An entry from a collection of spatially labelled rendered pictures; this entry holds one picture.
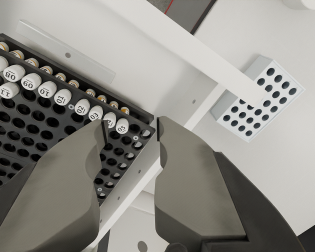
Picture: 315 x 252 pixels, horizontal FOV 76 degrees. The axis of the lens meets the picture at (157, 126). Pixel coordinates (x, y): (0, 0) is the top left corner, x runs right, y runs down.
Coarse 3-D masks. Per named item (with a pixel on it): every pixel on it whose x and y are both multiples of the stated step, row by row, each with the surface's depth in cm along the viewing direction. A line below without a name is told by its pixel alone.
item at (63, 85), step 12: (0, 48) 17; (12, 60) 18; (0, 72) 18; (36, 72) 18; (60, 84) 19; (72, 96) 20; (84, 96) 20; (108, 108) 20; (132, 120) 21; (132, 132) 22
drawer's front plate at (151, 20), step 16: (112, 0) 14; (128, 0) 14; (144, 0) 14; (128, 16) 14; (144, 16) 14; (160, 16) 14; (160, 32) 15; (176, 32) 15; (176, 48) 15; (192, 48) 15; (208, 48) 16; (192, 64) 16; (208, 64) 16; (224, 64) 16; (224, 80) 17; (240, 80) 17; (240, 96) 18; (256, 96) 18
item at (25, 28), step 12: (24, 24) 21; (24, 36) 21; (36, 36) 21; (48, 36) 22; (48, 48) 22; (60, 48) 22; (72, 48) 23; (72, 60) 23; (84, 60) 23; (96, 72) 24; (108, 72) 24
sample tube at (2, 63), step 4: (12, 52) 19; (16, 52) 19; (20, 52) 20; (0, 56) 17; (20, 56) 20; (0, 60) 17; (4, 60) 17; (0, 64) 17; (4, 64) 17; (0, 68) 17; (4, 68) 17
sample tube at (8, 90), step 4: (4, 84) 18; (8, 84) 18; (12, 84) 18; (16, 84) 19; (0, 88) 18; (4, 88) 18; (8, 88) 18; (12, 88) 18; (16, 88) 18; (0, 92) 18; (4, 92) 18; (8, 92) 18; (12, 92) 18; (16, 92) 18; (4, 96) 18; (8, 96) 18; (12, 96) 18
